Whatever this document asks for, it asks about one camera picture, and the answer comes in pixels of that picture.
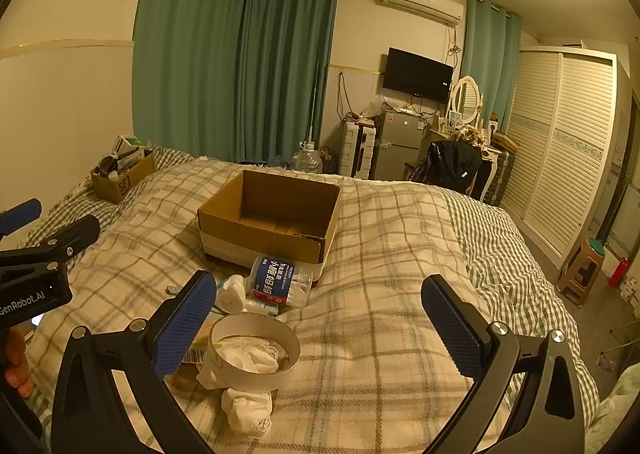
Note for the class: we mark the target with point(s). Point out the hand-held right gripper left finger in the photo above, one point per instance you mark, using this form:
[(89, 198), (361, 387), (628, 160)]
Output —
[(185, 321)]

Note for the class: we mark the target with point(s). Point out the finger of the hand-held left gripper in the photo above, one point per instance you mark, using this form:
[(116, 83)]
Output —
[(75, 234), (22, 213)]

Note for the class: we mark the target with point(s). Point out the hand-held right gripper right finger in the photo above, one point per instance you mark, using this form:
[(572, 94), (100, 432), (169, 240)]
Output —
[(450, 326)]

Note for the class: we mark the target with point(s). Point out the person's left hand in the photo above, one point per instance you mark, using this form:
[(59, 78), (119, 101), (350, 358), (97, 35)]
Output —
[(17, 364)]

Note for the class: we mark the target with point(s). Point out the barcode label packet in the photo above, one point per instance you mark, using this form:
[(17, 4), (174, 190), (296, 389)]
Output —
[(197, 351)]

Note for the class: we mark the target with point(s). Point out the small cardboard box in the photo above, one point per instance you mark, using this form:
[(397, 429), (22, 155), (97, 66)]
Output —
[(125, 184)]

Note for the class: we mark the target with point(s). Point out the white tape roll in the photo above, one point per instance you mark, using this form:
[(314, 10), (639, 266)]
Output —
[(250, 378)]

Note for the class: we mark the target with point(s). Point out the clear plastic bottle blue label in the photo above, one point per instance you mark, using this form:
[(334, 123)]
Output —
[(275, 279)]

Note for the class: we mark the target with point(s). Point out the large open cardboard box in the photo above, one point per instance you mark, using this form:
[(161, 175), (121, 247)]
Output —
[(225, 229)]

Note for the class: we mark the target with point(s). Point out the plaid blanket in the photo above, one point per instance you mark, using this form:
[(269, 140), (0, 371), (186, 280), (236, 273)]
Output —
[(375, 259)]

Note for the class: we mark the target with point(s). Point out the white green carton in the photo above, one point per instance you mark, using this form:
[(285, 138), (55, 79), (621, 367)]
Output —
[(131, 143)]

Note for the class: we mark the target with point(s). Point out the white cloth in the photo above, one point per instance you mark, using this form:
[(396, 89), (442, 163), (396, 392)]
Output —
[(245, 409)]

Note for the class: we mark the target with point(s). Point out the brown plastic stool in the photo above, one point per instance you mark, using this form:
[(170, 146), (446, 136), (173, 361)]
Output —
[(580, 274)]

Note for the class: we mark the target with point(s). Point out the dark suitcase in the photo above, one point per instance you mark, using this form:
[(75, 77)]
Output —
[(500, 178)]

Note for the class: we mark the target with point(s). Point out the black jacket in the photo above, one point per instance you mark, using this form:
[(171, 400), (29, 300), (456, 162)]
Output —
[(450, 166)]

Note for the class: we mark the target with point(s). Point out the white dressing table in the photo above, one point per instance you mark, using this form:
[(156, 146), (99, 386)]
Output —
[(492, 163)]

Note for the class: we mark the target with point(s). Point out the red fire extinguisher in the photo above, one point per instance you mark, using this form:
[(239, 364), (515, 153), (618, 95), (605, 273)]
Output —
[(617, 274)]

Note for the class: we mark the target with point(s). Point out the grey small fridge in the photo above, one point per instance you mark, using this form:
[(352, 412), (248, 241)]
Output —
[(400, 148)]

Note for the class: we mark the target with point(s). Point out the pale green pillow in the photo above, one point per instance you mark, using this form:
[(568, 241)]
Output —
[(615, 419)]

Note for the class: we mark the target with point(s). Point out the white suitcase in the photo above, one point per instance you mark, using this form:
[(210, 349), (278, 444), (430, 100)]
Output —
[(357, 148)]

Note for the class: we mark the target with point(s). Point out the clear water jug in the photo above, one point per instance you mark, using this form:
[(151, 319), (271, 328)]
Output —
[(307, 161)]

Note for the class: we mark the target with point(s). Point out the green curtain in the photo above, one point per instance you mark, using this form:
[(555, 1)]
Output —
[(190, 58), (290, 63)]

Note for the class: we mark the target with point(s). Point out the white louvred wardrobe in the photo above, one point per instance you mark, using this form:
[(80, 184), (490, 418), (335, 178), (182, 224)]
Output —
[(565, 143)]

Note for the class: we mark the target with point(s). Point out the white oval mirror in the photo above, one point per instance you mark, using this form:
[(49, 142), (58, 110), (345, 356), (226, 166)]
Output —
[(467, 98)]

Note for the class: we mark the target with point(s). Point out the white pole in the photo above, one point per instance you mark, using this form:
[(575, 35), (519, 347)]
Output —
[(311, 103)]

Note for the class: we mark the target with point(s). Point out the light blue curtain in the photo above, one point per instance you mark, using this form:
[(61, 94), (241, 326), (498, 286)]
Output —
[(492, 63)]

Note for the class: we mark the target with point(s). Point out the black wall television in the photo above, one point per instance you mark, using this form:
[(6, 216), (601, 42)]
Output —
[(417, 75)]

